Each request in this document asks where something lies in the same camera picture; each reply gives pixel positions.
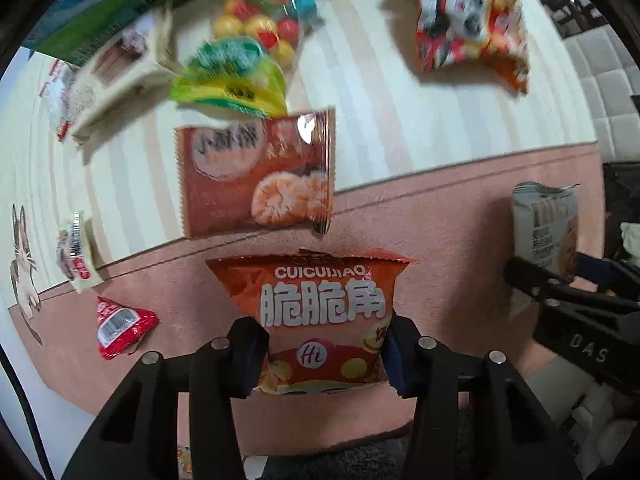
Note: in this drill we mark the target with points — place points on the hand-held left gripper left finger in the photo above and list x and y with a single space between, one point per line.
251 360

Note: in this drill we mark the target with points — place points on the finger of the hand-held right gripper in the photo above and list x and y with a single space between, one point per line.
530 280
600 272

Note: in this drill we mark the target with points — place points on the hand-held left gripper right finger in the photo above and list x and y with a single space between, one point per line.
395 365

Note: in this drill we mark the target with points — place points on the white cookie packet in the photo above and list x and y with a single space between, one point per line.
542 225

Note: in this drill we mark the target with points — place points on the orange corn snack packet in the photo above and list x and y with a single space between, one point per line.
320 305

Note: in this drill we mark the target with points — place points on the grey rug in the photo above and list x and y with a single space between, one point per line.
340 460

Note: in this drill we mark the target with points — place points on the small red snack packet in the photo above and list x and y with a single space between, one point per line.
122 327

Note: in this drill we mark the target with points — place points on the brown pastry packet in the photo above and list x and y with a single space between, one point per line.
260 180

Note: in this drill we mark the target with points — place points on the small white snack packet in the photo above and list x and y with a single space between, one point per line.
75 255

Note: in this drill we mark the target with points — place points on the orange panda snack packet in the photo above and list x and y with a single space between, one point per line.
470 25

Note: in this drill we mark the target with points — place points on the green snack packet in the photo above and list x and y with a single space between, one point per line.
235 80

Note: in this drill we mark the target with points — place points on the beige wafer packet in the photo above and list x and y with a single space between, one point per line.
120 75

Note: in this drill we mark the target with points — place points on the long red-white biscuit packet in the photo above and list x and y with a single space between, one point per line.
59 90

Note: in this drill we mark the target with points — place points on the clear bag of colourful candy balls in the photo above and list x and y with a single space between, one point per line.
265 25

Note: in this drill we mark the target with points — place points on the green and blue board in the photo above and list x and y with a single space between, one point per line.
95 15

